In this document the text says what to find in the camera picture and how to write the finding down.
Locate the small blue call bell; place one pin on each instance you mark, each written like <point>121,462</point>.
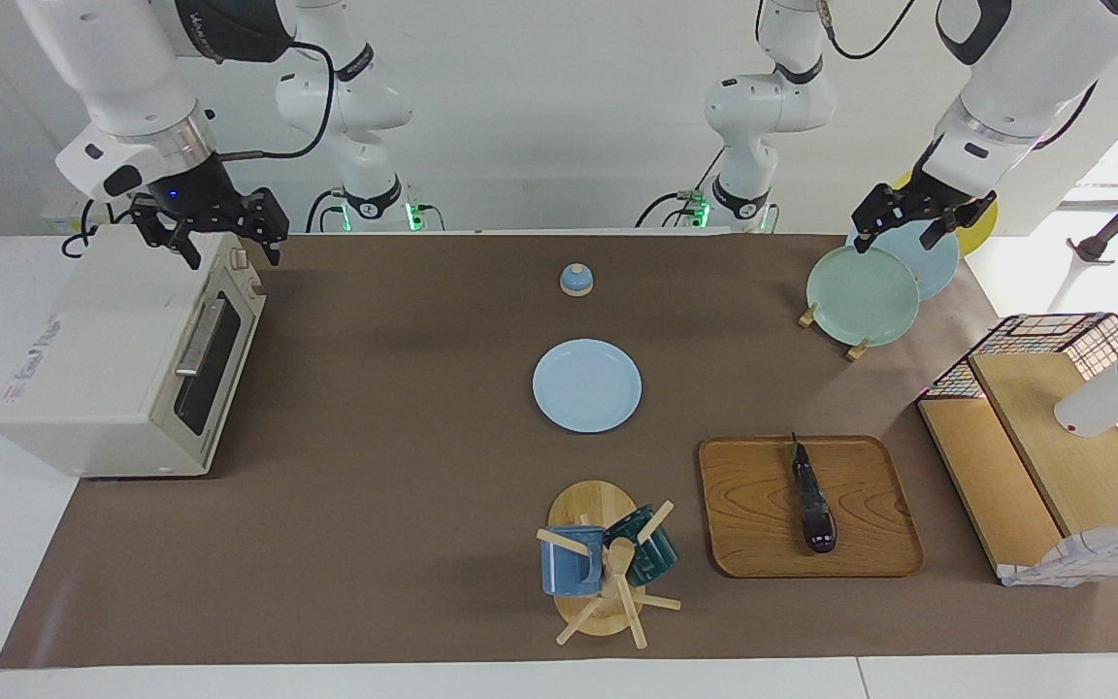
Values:
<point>575,282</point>

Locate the small light blue plate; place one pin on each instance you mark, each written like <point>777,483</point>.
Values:
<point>586,386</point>

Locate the white plastic bottle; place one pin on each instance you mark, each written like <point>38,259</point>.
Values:
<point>1102,403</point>

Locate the pale green plate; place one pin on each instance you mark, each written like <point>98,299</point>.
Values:
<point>860,296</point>

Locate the wooden serving tray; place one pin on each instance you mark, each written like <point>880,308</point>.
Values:
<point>753,510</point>

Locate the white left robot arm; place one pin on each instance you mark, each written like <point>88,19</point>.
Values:
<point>1035,68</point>

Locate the white patterned cloth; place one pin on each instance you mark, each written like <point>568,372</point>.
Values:
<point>1083,558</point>

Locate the wooden mug tree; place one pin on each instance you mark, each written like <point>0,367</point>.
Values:
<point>590,505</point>

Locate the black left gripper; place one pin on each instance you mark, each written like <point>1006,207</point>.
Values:
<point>937,194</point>

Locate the dark green ceramic mug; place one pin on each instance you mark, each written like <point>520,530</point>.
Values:
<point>651,558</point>

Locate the brown table mat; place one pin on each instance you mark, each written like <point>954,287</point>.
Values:
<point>404,485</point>

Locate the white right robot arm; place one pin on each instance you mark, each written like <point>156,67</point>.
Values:
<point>122,58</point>

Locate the white power strip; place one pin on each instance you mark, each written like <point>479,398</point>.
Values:
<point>56,209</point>

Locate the dark purple eggplant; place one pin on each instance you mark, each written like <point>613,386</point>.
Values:
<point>814,510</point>

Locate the yellow plate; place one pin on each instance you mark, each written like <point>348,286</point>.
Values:
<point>978,228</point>

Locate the blue ceramic mug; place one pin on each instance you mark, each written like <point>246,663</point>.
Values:
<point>567,568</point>

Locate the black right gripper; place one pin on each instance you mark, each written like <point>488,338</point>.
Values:
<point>198,194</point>

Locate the wooden plate rack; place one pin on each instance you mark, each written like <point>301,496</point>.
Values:
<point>856,349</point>

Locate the cream toaster oven body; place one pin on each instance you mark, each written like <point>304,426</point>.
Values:
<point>93,359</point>

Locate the large light blue plate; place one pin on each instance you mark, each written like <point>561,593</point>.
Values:
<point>933,267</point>

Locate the wooden step shelf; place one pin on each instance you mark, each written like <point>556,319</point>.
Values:
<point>1073,466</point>

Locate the glass toaster oven door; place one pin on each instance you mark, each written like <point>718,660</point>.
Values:
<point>214,374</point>

